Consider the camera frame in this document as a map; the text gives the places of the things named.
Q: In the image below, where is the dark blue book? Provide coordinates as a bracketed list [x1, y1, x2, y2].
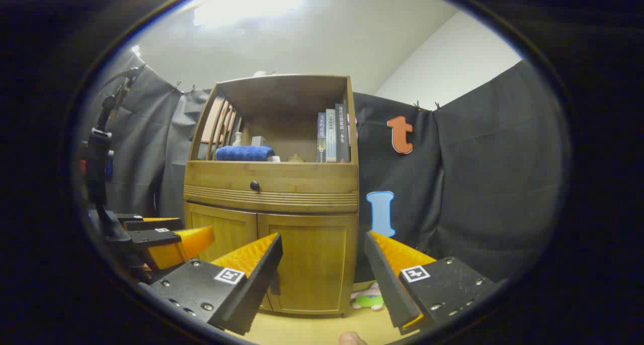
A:
[316, 112, 328, 163]

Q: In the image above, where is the wooden double-door shoe cabinet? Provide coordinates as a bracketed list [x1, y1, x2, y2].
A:
[183, 74, 360, 318]

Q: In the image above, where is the wooden shoe cabinet door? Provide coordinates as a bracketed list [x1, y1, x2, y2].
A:
[258, 213, 359, 316]
[184, 203, 275, 311]

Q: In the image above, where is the green pink plush toy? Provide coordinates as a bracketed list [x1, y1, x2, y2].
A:
[351, 283, 385, 311]

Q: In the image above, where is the light grey book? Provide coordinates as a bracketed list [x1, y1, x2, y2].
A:
[326, 109, 337, 163]

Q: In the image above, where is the thin cable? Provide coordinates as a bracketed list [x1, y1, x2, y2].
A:
[98, 66, 146, 109]

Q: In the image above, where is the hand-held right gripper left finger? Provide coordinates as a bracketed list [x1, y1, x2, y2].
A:
[149, 232, 283, 336]

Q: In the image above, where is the black backdrop cloth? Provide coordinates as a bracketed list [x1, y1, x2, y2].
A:
[83, 53, 572, 285]

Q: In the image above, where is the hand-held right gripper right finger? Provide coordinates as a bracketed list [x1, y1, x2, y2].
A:
[363, 230, 500, 335]

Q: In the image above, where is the wooden ribbed drawer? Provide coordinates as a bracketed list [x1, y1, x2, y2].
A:
[184, 160, 360, 214]

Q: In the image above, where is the folded blue towel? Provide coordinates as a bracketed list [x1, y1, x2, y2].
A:
[215, 145, 275, 162]

